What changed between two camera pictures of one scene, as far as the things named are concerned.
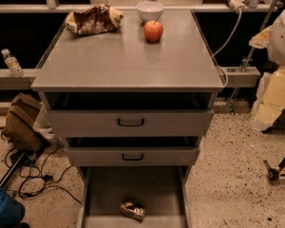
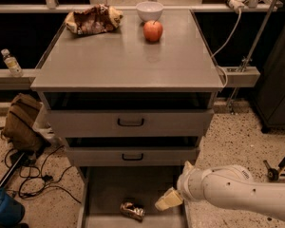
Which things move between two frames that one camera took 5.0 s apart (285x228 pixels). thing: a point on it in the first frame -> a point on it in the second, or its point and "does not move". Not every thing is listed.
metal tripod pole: (274, 6) does not move
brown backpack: (20, 128) does not move
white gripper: (283, 37) -> (186, 183)
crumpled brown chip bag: (97, 18) does not move
